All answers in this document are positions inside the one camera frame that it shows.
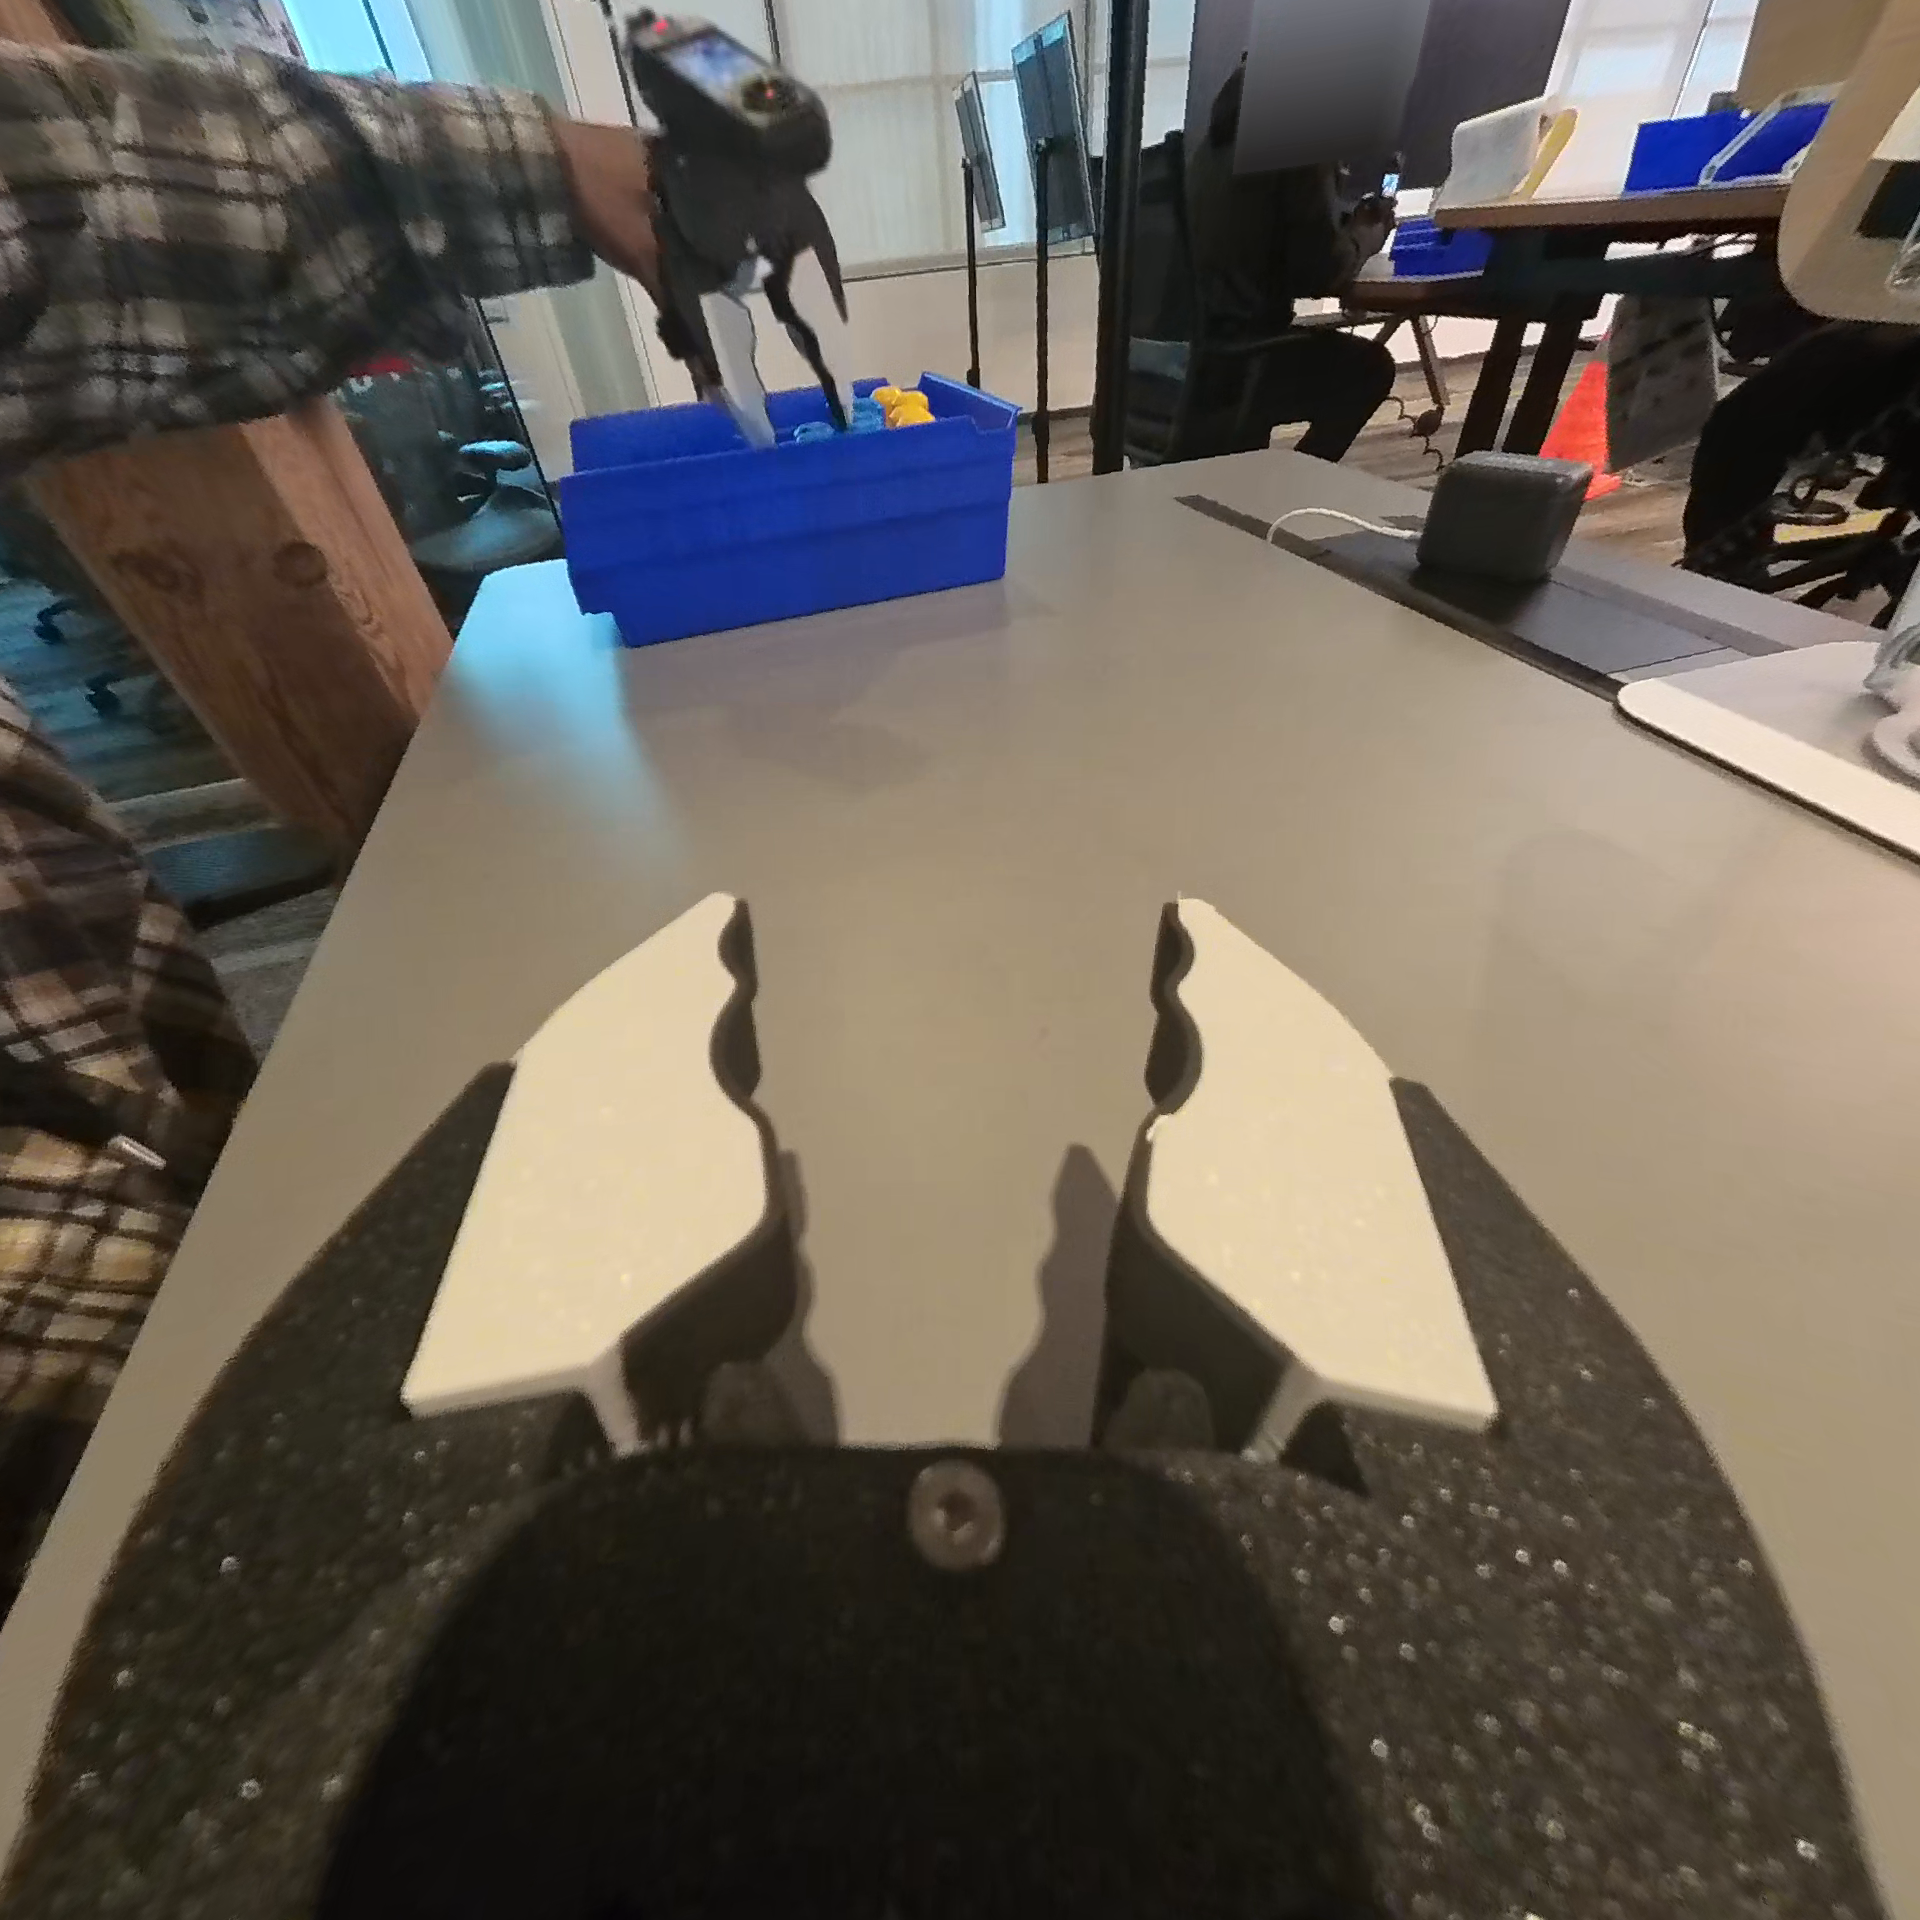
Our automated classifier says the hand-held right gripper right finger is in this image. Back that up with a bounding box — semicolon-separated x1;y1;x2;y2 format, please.
1103;897;1503;1468

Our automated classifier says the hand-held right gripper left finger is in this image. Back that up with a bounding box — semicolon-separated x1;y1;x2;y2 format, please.
400;892;800;1453

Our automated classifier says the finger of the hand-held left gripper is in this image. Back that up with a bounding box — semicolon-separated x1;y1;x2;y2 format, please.
704;288;785;452
762;195;859;441

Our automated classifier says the blue plastic bin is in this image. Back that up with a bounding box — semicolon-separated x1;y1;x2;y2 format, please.
558;370;1026;652

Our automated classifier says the person's left forearm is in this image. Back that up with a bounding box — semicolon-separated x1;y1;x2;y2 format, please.
0;37;597;483

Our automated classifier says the pile of assorted blocks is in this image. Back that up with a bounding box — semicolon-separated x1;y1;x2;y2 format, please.
787;382;939;449

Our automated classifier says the person's left hand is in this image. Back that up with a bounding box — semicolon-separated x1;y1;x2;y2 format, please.
555;117;672;302

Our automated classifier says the black screen on thin stand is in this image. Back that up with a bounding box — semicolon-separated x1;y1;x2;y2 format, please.
951;72;1011;394
1008;12;1103;424

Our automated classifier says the black floor stand pole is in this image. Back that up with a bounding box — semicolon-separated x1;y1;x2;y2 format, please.
1093;0;1154;480

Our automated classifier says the person's plaid-shirted torso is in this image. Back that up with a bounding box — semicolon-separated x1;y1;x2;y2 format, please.
0;675;261;1629

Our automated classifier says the white pad on table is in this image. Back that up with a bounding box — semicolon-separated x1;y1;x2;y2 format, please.
1611;600;1920;866

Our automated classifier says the white cardboard box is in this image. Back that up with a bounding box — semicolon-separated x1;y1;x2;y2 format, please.
1438;97;1583;208

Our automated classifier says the grey power adapter box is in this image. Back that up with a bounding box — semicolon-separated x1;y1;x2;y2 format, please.
1416;450;1595;585

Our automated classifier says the orange traffic cone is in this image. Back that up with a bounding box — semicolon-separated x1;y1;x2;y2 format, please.
1542;306;1626;506

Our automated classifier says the grey printed sheet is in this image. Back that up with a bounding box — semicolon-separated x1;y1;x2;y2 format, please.
1609;288;1722;472

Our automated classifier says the wooden post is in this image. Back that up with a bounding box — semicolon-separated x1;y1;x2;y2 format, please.
24;394;455;880

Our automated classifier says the large black wall screen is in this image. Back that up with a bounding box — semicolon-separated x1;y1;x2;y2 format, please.
1401;0;1575;164

